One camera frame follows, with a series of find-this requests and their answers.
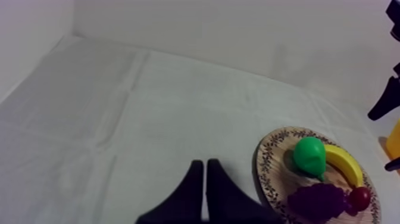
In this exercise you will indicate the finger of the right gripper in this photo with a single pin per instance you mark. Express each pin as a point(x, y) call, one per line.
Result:
point(386, 103)
point(393, 164)

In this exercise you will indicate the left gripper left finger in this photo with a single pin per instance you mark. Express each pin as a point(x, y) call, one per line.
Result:
point(185, 200)

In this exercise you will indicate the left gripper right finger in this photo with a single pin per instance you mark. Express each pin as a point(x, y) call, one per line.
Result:
point(226, 201)

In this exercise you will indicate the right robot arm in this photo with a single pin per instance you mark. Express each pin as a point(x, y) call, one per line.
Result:
point(395, 17)

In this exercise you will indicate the yellow plastic basket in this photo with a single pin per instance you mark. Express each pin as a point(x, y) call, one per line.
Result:
point(394, 142)

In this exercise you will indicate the round wooden board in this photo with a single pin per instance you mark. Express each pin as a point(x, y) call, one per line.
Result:
point(278, 181)

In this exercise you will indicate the purple toy grapes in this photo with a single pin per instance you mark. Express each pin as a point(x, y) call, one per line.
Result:
point(317, 201)

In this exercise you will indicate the small red fruit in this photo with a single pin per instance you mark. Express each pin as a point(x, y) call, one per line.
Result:
point(360, 198)

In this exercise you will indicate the yellow toy banana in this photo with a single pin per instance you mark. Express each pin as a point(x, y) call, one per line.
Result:
point(345, 162)

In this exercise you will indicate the green toy pear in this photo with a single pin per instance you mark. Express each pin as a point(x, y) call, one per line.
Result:
point(309, 156)

